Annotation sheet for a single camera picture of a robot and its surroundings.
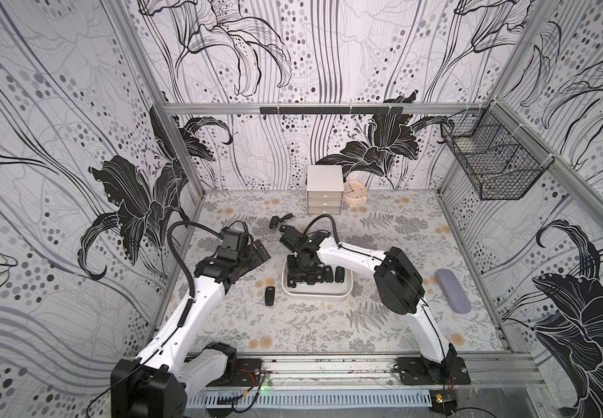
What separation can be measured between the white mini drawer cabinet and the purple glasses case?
1.55 ft

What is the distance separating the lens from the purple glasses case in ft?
2.74

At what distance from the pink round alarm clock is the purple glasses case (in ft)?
1.44

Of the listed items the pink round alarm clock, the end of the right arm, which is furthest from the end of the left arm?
the pink round alarm clock

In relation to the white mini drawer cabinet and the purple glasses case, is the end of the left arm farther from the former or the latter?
the purple glasses case

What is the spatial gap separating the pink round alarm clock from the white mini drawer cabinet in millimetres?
73

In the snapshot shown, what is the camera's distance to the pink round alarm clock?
115cm
